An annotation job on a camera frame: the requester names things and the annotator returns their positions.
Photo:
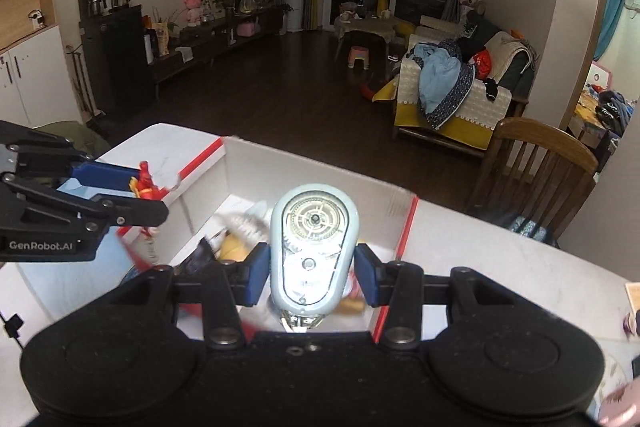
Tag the pink bag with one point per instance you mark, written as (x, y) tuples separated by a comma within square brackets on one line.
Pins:
[(248, 28)]

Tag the dark snack packet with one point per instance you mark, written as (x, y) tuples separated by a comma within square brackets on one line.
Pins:
[(202, 252)]

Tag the dark television stand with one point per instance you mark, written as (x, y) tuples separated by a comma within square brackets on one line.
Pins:
[(210, 39)]

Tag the cotton swab packet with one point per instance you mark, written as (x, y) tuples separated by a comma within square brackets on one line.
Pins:
[(245, 224)]

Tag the bread slice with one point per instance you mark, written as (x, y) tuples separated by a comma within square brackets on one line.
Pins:
[(352, 306)]

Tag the pink stool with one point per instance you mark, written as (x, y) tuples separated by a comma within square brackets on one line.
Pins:
[(359, 56)]

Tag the pile of blue clothes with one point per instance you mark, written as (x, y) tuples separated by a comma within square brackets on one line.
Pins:
[(440, 77)]

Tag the small orange red toy figure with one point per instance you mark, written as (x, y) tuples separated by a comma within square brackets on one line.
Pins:
[(145, 182)]

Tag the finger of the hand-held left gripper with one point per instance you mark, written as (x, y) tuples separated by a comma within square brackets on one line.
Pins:
[(105, 177), (130, 212)]

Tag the red cardboard box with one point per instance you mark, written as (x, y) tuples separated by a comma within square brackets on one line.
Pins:
[(325, 177)]

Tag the coffee table with cloth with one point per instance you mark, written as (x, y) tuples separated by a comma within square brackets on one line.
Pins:
[(365, 24)]

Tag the bed with yellow bedding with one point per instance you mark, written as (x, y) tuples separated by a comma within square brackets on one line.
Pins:
[(582, 112)]

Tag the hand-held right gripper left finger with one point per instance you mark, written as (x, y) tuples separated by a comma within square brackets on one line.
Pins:
[(257, 277)]

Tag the yellow toy figure head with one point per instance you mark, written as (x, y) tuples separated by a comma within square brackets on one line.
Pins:
[(232, 249)]

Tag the wooden chair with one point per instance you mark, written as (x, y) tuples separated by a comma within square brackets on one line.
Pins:
[(540, 132)]

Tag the pink pig plush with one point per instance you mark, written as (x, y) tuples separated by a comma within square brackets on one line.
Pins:
[(193, 9)]

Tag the red cloth bag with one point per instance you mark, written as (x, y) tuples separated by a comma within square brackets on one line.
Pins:
[(482, 63)]

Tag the blue curtain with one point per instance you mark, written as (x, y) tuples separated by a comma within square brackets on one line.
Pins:
[(610, 17)]

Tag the olive green chair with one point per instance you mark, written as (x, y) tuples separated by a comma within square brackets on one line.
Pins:
[(85, 139)]

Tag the sofa with yellow white cover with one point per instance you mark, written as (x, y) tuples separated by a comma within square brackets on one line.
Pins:
[(465, 127)]

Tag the wooden shelf with white cabinet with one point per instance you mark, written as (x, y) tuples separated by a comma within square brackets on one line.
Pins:
[(30, 77)]

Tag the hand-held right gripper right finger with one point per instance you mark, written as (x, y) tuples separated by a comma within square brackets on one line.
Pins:
[(367, 277)]

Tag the pink mug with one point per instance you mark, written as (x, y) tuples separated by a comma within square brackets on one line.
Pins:
[(617, 407)]

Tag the black water dispenser cabinet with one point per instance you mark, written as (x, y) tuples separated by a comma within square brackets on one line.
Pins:
[(120, 67)]

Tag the light blue correction tape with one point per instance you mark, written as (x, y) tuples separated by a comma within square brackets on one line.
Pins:
[(312, 257)]

